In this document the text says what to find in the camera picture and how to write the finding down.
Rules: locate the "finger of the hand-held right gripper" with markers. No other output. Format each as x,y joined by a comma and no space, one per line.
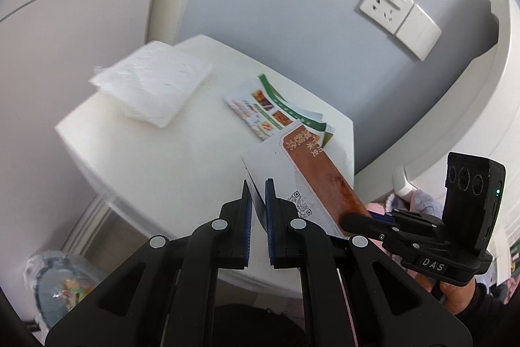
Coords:
384,216
357,223

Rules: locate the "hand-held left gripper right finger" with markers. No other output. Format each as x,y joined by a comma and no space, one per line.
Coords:
270,225

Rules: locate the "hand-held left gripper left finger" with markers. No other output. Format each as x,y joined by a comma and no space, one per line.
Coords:
245,225

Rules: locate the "white paper bag brown print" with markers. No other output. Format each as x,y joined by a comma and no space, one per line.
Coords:
321,176

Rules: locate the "green bordered food flyer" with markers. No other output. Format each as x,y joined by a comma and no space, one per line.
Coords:
260,103

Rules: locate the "white paper napkin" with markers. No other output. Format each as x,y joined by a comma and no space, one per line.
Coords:
150,82

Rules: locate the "black trash bin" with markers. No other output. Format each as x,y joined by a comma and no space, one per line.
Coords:
48,290

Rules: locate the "clear plastic bin bag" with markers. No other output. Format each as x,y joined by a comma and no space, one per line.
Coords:
36,265

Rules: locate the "person's right forearm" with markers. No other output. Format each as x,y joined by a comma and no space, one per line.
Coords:
487,318

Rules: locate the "person's right hand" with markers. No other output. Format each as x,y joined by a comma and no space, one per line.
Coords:
459,296

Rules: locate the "lavender bedding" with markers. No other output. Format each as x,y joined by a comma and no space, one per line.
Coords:
424,202

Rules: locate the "white bed headboard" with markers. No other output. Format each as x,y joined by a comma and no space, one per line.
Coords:
447,107

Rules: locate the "small white cabinet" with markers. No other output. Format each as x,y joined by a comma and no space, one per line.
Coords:
170,152

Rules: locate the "colourful snack wrapper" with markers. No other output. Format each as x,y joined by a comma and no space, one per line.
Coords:
69,289

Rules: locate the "white wardrobe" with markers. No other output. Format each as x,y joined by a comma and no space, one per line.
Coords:
61,26

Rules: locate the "white light switch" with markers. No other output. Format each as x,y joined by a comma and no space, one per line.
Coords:
418,32

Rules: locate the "white wall socket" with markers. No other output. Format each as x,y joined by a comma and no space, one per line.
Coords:
386,3

